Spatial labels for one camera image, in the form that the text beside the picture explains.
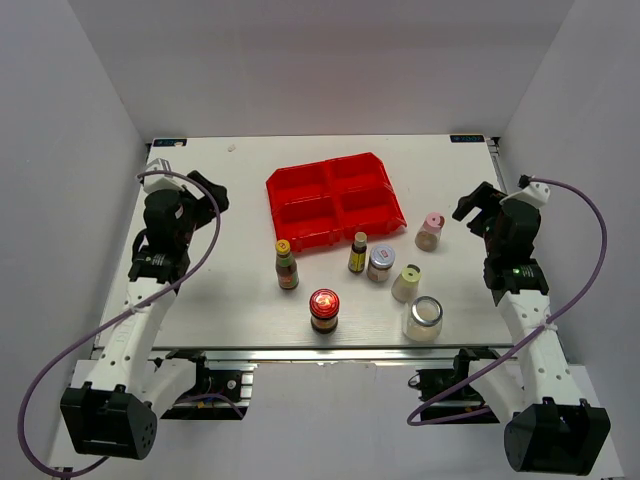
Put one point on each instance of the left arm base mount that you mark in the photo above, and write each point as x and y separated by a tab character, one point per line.
225	388

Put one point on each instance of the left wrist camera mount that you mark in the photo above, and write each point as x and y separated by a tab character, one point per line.
157	176

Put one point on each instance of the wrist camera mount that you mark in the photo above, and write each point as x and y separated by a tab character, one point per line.
157	176
532	191

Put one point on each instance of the chrome-lid glass jar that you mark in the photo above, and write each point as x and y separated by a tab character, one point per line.
423	319

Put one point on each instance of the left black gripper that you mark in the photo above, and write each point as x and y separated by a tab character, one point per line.
204	205

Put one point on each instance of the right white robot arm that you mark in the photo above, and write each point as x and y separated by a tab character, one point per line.
549	426

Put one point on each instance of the red-lid chili sauce jar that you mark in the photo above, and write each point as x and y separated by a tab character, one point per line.
324	307

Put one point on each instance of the pink-lid spice shaker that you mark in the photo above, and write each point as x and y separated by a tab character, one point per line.
428	236

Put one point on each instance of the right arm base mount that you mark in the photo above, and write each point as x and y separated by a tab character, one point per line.
432	381

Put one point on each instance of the aluminium table front rail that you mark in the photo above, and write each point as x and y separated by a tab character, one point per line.
403	354

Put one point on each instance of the small yellow-label dark bottle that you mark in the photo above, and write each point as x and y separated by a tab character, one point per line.
357	256

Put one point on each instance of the right blue table label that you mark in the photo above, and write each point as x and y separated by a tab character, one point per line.
467	138

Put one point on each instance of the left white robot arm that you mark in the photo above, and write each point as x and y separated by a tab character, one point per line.
115	412

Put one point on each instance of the yellow-cap sauce bottle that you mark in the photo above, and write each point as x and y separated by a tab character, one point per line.
286	266

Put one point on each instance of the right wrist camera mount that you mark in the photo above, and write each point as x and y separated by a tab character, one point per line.
532	191

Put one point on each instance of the white-lid paste jar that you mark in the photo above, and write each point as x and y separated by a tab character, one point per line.
381	260

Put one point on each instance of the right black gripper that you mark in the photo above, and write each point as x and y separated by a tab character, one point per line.
484	197

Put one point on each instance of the left blue table label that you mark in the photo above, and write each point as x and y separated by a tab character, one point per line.
169	142

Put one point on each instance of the red four-compartment plastic tray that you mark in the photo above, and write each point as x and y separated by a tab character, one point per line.
320	204

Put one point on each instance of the blue table label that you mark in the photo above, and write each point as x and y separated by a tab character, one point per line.
169	142
467	138

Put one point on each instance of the yellow-lid spice shaker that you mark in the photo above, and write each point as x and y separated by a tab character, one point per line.
405	286

